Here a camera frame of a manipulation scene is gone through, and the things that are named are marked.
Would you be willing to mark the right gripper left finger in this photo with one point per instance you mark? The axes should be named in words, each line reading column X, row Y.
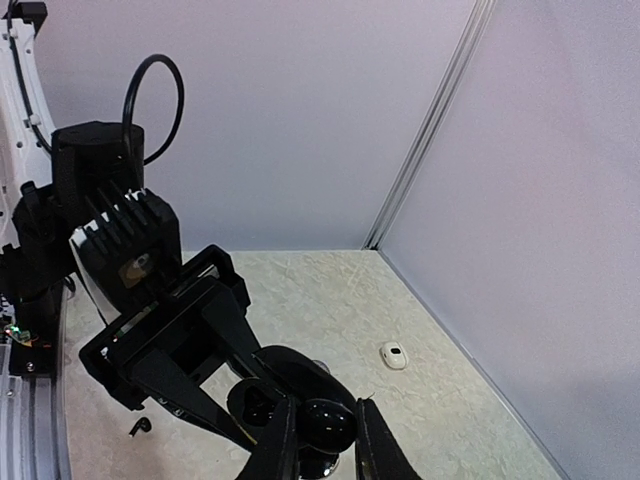
column 275, row 455

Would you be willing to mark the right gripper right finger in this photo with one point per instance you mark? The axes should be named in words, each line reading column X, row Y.
column 377, row 453

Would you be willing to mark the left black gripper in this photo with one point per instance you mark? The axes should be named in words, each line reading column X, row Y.
column 169, row 348

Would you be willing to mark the black charging case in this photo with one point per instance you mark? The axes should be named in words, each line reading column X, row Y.
column 325, row 409

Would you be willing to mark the white earbud charging case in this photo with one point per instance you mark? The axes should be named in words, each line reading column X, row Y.
column 393, row 355

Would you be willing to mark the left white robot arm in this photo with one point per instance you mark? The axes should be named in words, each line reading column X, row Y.
column 83, row 158

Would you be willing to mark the black earbud near left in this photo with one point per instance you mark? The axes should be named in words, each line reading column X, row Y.
column 141, row 425

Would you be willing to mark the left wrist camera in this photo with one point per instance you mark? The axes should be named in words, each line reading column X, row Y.
column 129, row 252

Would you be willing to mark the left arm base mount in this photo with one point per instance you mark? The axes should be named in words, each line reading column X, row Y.
column 31, row 326

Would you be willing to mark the aluminium front rail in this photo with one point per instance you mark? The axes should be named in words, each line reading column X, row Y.
column 33, row 425

